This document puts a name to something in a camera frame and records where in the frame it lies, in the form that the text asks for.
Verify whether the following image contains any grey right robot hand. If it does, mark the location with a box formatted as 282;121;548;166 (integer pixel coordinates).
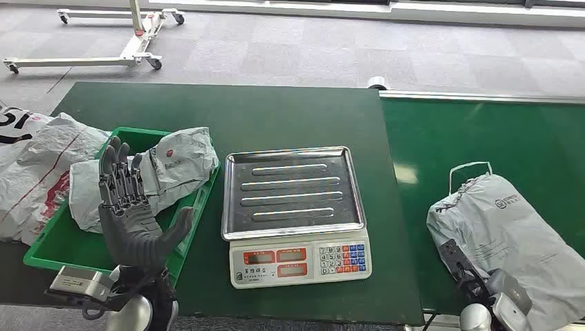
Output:
438;239;534;316

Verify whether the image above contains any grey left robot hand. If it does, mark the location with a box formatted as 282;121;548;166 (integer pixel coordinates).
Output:
98;136;195;275

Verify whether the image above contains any grey package with string handle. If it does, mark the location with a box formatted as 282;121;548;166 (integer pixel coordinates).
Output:
426;161;585;331

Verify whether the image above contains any grey package with round logo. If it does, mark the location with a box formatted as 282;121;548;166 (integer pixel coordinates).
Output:
68;126;220;234

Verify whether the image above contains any green conveyor belt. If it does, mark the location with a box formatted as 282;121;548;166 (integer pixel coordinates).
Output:
380;97;585;317

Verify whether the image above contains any green plastic crate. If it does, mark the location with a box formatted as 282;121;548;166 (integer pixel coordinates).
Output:
23;126;221;288

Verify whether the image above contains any white bag with black print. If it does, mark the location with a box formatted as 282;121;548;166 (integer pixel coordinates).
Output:
0;106;54;148

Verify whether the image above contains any white scale with steel tray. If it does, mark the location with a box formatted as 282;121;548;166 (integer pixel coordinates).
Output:
221;146;373;290

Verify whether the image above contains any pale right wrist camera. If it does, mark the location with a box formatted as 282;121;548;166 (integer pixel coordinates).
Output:
490;293;533;331

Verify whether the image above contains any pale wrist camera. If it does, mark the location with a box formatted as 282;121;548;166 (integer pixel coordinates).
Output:
490;293;533;331
48;265;115;303

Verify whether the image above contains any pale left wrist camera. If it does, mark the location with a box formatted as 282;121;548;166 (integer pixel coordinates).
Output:
48;265;115;303

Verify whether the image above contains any white conveyor side rail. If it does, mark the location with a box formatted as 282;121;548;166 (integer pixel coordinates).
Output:
404;312;464;331

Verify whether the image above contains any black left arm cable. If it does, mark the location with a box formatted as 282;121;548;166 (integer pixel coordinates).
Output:
81;299;113;321

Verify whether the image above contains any white wheeled stand frame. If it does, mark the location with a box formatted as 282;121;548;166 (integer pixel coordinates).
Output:
2;0;186;75

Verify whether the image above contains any silver conveyor side rail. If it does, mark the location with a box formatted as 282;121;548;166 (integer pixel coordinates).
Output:
379;90;585;106

